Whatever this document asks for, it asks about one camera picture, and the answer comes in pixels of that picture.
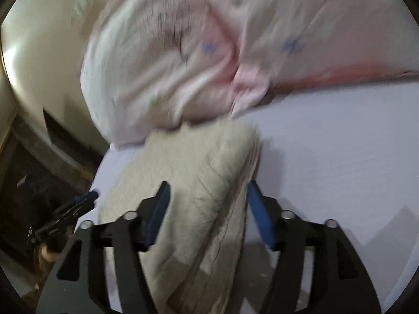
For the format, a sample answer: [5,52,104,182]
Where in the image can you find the person's left hand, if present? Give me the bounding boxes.
[40,244,63,263]

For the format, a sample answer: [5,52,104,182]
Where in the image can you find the white bed sheet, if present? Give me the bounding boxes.
[74,82,419,314]

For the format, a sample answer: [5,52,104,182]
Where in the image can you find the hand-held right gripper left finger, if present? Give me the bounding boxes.
[35,181,171,314]

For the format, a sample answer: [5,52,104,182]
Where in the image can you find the dark wooden furniture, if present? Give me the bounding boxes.
[0,107,109,301]

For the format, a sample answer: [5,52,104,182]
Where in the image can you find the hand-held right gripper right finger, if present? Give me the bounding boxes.
[246,181,382,314]

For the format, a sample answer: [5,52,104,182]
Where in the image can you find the pink floral blanket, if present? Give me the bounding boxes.
[79,0,419,147]

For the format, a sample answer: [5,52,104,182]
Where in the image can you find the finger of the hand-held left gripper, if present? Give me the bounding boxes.
[54,189,100,219]

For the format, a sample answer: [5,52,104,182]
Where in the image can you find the beige cloth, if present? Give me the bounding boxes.
[98,119,263,314]

